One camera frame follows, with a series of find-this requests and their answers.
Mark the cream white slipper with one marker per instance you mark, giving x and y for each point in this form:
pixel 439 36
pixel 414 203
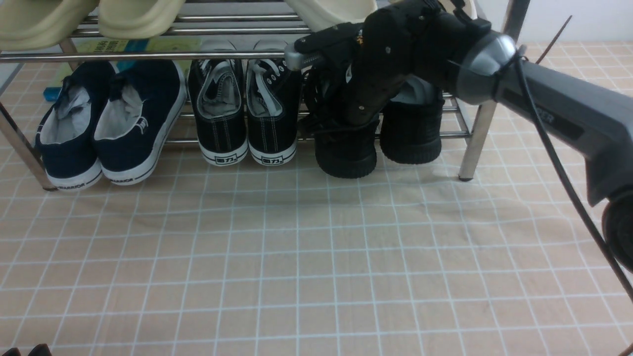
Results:
pixel 322 14

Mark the black canvas sneaker right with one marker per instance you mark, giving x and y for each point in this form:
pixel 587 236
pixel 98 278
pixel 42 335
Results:
pixel 273 95

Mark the black canvas sneaker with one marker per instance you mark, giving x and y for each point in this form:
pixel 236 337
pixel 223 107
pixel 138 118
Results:
pixel 215 90
pixel 273 95

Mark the black canvas sneaker left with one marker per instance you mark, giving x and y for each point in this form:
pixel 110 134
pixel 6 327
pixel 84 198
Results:
pixel 215 90

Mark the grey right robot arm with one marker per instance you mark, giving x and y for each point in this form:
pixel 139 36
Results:
pixel 476 64

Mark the olive green slipper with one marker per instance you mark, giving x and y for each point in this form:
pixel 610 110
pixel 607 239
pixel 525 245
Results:
pixel 136 19
pixel 38 24

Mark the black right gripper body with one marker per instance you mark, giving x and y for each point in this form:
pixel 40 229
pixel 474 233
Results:
pixel 369 62

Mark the stainless steel shoe rack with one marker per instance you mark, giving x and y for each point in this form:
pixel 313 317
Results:
pixel 275 24

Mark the navy canvas shoe right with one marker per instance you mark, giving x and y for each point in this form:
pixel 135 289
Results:
pixel 144 102

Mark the black knit sneaker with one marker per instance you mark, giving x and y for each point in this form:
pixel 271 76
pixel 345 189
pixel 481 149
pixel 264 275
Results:
pixel 340 150
pixel 410 132

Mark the navy canvas shoe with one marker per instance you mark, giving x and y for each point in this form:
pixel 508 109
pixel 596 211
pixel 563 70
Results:
pixel 144 102
pixel 64 136

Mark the navy canvas shoe left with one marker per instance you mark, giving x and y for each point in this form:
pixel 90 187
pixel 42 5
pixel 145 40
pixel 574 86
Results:
pixel 64 136

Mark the olive green slipper far left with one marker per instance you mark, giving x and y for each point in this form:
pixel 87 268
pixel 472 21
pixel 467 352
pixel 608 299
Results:
pixel 38 24

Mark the dark object bottom left corner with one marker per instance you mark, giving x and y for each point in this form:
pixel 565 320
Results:
pixel 41 349

